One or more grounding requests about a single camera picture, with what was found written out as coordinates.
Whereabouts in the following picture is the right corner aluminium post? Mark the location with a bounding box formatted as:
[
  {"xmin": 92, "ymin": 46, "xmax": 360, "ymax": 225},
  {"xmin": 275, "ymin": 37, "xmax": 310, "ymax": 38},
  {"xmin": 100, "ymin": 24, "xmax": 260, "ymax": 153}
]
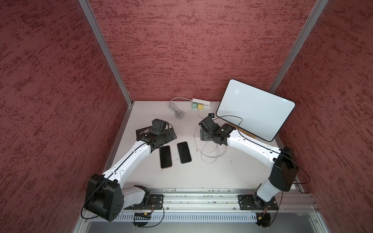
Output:
[{"xmin": 269, "ymin": 0, "xmax": 329, "ymax": 94}]

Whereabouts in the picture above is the white power strip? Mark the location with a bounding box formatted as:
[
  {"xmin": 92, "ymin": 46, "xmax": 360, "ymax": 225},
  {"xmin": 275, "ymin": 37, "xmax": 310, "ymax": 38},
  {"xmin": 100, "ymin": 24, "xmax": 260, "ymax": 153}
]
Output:
[{"xmin": 192, "ymin": 98, "xmax": 211, "ymax": 107}]

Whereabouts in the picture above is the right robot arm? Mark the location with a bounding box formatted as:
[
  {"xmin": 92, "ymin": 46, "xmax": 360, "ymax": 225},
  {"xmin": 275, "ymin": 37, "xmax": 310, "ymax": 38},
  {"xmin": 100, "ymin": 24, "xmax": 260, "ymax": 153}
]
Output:
[{"xmin": 199, "ymin": 123, "xmax": 302, "ymax": 209}]

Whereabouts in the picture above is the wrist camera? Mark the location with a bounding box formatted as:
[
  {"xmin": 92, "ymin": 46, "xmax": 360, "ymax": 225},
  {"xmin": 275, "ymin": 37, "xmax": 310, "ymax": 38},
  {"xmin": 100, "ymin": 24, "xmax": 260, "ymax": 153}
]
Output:
[
  {"xmin": 151, "ymin": 119, "xmax": 168, "ymax": 135},
  {"xmin": 199, "ymin": 113, "xmax": 219, "ymax": 133}
]

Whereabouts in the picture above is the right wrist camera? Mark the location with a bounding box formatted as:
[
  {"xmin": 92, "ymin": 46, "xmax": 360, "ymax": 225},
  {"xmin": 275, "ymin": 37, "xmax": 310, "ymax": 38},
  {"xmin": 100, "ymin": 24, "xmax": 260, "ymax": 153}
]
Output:
[{"xmin": 199, "ymin": 113, "xmax": 219, "ymax": 133}]

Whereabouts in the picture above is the left corner aluminium post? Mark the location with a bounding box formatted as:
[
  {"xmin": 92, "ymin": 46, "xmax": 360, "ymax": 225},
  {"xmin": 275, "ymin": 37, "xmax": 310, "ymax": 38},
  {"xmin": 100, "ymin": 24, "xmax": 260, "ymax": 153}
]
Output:
[{"xmin": 78, "ymin": 0, "xmax": 133, "ymax": 107}]

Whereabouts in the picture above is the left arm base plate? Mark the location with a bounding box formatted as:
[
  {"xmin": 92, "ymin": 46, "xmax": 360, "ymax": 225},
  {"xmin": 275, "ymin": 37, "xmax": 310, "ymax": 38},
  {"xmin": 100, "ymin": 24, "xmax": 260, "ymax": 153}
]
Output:
[{"xmin": 125, "ymin": 194, "xmax": 164, "ymax": 211}]

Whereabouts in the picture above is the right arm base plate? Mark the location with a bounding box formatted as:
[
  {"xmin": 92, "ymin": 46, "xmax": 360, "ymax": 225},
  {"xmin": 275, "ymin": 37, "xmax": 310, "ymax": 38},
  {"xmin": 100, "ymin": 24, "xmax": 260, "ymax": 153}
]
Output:
[{"xmin": 238, "ymin": 194, "xmax": 279, "ymax": 211}]

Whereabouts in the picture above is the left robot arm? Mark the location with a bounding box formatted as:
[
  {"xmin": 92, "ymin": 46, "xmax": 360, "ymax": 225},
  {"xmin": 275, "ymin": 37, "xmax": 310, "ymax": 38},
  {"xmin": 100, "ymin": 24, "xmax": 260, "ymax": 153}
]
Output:
[{"xmin": 82, "ymin": 128, "xmax": 177, "ymax": 221}]

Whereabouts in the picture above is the white board tablet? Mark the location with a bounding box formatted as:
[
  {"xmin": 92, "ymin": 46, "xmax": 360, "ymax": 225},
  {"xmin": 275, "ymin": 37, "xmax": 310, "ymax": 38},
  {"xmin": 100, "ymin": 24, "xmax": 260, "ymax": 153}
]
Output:
[{"xmin": 216, "ymin": 79, "xmax": 296, "ymax": 142}]

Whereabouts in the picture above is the thick white charging cable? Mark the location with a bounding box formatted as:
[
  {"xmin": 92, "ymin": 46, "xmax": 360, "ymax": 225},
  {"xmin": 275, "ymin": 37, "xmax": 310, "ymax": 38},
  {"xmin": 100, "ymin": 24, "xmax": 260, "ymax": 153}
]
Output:
[{"xmin": 193, "ymin": 109, "xmax": 228, "ymax": 164}]

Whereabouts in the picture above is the green-edged black phone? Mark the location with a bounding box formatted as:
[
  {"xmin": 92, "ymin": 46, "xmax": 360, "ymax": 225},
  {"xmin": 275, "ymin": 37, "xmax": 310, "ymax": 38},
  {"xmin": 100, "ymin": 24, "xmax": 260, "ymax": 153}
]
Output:
[{"xmin": 177, "ymin": 142, "xmax": 192, "ymax": 164}]

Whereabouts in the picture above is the wooden stand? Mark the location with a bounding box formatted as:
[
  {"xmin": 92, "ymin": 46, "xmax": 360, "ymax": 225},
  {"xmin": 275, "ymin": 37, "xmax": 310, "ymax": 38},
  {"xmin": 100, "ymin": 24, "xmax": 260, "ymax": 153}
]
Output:
[{"xmin": 228, "ymin": 123, "xmax": 256, "ymax": 139}]

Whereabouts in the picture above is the aluminium rail frame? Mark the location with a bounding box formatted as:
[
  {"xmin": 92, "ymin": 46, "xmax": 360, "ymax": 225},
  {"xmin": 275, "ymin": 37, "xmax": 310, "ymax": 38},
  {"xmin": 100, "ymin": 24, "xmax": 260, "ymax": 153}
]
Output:
[{"xmin": 74, "ymin": 189, "xmax": 329, "ymax": 233}]

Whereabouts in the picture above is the dark book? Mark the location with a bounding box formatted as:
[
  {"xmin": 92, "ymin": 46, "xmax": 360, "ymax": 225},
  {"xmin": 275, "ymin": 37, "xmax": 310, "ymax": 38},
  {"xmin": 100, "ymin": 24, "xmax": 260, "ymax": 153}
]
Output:
[{"xmin": 136, "ymin": 126, "xmax": 151, "ymax": 141}]

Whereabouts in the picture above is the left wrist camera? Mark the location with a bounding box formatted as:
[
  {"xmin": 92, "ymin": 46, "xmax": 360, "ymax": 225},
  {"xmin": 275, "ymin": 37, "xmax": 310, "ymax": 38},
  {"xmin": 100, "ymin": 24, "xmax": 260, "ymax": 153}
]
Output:
[{"xmin": 151, "ymin": 119, "xmax": 168, "ymax": 135}]

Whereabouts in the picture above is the grey power cord bundle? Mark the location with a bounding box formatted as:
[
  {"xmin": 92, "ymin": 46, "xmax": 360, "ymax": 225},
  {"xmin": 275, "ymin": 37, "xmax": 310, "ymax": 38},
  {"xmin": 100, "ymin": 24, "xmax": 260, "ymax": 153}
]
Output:
[{"xmin": 168, "ymin": 97, "xmax": 193, "ymax": 119}]

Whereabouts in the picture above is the corner aluminium post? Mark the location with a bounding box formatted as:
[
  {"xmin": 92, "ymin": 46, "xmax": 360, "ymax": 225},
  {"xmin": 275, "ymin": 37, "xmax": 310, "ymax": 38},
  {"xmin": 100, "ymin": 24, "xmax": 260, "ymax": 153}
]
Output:
[
  {"xmin": 78, "ymin": 0, "xmax": 133, "ymax": 107},
  {"xmin": 269, "ymin": 0, "xmax": 329, "ymax": 94}
]

